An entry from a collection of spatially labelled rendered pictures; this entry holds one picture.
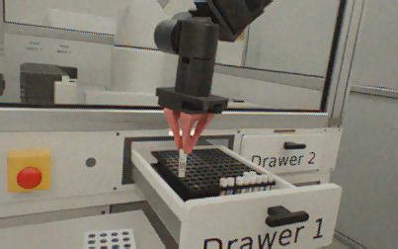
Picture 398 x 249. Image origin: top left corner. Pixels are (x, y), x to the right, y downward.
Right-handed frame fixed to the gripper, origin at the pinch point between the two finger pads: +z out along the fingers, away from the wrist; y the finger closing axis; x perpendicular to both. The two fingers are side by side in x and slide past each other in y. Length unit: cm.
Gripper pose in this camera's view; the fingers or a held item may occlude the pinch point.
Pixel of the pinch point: (185, 147)
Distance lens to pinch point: 52.6
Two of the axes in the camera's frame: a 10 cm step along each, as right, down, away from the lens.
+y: -7.9, -2.5, 5.6
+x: -5.9, 1.2, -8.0
